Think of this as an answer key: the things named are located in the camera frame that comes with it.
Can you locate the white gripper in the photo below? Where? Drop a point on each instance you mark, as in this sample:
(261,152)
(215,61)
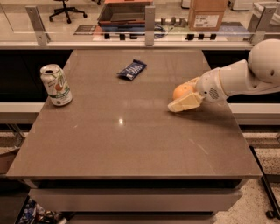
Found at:
(208,86)

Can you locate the orange fruit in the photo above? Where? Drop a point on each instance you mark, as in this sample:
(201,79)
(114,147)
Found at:
(181,90)

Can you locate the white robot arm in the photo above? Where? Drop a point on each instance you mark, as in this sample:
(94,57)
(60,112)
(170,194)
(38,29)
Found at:
(258,75)

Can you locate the blue rxbar blueberry wrapper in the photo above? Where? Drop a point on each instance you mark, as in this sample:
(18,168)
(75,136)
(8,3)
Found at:
(133,70)

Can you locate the cardboard box with label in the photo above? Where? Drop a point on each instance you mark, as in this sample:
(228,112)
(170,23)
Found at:
(206,15)

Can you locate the grey metal tray box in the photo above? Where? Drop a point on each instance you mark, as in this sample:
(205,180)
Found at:
(119,12)

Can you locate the white green soda can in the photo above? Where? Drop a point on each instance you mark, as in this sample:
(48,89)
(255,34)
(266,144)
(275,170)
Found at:
(56,85)

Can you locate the black office chair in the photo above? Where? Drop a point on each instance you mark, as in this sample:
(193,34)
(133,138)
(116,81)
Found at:
(65,9)

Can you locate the grey table drawer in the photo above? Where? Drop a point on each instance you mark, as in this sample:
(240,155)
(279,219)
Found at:
(136,200)

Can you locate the bin of snack packets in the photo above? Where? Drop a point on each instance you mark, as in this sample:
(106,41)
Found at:
(34,213)

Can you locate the centre metal glass post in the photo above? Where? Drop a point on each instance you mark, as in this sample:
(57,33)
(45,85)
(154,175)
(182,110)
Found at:
(149,25)

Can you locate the metal glass post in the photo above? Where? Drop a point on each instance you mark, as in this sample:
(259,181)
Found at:
(259,22)
(149,25)
(41,35)

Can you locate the right metal glass post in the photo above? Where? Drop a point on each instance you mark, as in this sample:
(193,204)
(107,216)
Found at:
(259,22)

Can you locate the left metal glass post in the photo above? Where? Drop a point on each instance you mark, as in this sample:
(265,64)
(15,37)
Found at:
(41,35)

